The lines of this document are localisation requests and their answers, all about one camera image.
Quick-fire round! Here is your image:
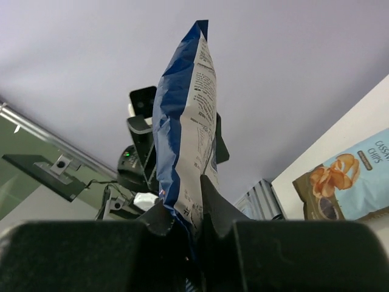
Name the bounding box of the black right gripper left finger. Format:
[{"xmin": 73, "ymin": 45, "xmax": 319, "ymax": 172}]
[{"xmin": 1, "ymin": 204, "xmax": 186, "ymax": 291}]

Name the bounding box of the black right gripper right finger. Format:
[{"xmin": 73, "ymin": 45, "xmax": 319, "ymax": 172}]
[{"xmin": 201, "ymin": 176, "xmax": 388, "ymax": 291}]

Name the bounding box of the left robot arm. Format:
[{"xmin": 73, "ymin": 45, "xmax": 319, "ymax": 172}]
[{"xmin": 90, "ymin": 145, "xmax": 159, "ymax": 220}]

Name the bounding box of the blue Burts chips bag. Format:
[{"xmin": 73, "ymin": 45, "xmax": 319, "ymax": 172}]
[{"xmin": 151, "ymin": 19, "xmax": 220, "ymax": 265}]

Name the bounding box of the aluminium mounting rail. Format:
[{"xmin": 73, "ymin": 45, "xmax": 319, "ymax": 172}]
[{"xmin": 1, "ymin": 100, "xmax": 116, "ymax": 180}]

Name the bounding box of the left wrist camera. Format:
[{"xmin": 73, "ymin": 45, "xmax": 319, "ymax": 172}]
[{"xmin": 128, "ymin": 86, "xmax": 157, "ymax": 119}]

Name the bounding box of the light blue cassava chips bag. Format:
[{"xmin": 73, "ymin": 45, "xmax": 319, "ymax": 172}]
[{"xmin": 293, "ymin": 130, "xmax": 388, "ymax": 221}]

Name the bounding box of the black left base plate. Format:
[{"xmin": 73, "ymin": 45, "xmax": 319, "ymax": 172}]
[{"xmin": 2, "ymin": 154, "xmax": 86, "ymax": 202}]

